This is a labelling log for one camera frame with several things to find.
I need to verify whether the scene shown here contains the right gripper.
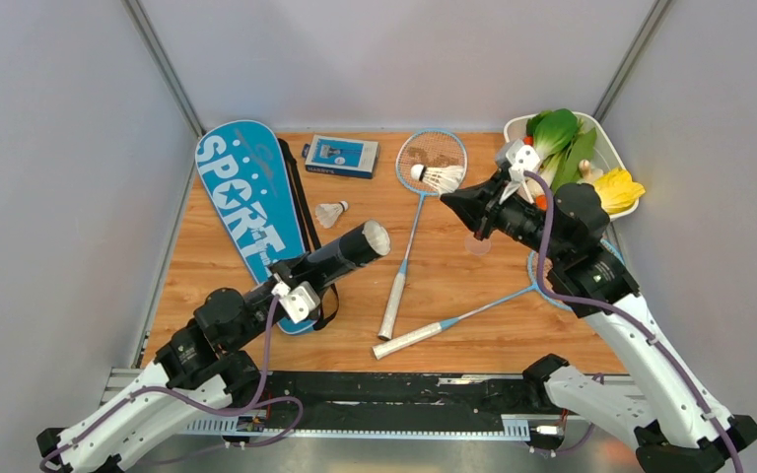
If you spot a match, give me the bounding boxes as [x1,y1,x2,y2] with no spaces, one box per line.
[441,169,568,264]

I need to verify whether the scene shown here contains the clear tube lid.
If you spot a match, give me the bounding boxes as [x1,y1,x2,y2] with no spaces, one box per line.
[464,235,492,256]

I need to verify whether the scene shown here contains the white shuttlecock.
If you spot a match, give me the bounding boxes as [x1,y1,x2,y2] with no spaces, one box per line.
[314,201,349,229]
[409,164,465,194]

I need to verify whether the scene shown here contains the black shuttlecock tube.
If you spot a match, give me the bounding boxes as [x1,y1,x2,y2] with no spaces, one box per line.
[292,220,391,292]

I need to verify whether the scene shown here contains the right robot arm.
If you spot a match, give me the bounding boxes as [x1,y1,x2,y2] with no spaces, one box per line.
[441,171,757,472]

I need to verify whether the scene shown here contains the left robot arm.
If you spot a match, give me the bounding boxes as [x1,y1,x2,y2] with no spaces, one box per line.
[36,251,357,472]

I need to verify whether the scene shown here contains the orange carrot front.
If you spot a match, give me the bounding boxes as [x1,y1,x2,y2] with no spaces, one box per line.
[535,195,548,211]

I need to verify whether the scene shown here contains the blue racket upper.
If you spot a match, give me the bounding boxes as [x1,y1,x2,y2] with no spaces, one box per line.
[378,128,467,341]

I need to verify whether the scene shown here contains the blue racket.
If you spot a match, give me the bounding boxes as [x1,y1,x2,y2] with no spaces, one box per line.
[378,128,467,341]
[372,238,627,362]

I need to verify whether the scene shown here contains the blue racket lower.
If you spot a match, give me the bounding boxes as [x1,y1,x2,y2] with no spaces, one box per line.
[372,238,627,362]

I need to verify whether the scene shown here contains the green bok choy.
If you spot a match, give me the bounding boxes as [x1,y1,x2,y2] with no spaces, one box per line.
[525,108,580,161]

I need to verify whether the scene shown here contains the white mushroom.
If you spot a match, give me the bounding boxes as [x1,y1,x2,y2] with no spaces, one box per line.
[578,160,604,184]

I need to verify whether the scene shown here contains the blue product box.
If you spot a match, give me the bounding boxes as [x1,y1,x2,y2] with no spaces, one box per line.
[302,134,380,179]

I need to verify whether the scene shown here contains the blue racket bag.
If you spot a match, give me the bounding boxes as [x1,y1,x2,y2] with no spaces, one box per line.
[194,119,341,337]

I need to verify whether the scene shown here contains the white plastic basin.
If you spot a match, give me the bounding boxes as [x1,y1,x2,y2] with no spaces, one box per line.
[504,111,640,221]

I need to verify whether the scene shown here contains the yellow cabbage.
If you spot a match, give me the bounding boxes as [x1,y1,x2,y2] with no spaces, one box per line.
[592,168,646,215]

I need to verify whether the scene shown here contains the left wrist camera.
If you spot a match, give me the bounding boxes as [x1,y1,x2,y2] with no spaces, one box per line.
[272,281,321,323]

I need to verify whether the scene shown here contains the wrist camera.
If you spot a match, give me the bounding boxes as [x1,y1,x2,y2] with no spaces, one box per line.
[495,139,541,183]
[272,281,321,323]

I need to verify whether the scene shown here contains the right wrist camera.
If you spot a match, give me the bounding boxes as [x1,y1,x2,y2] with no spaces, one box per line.
[495,139,541,183]

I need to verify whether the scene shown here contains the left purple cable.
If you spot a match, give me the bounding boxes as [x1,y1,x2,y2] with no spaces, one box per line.
[38,295,306,473]

